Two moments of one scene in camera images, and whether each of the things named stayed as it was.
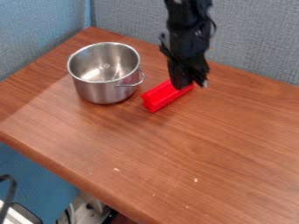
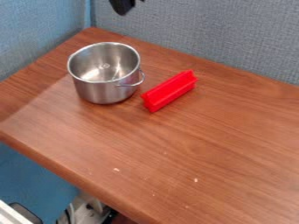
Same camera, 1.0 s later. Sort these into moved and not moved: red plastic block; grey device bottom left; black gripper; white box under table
Moved: black gripper
Not moved: grey device bottom left; white box under table; red plastic block
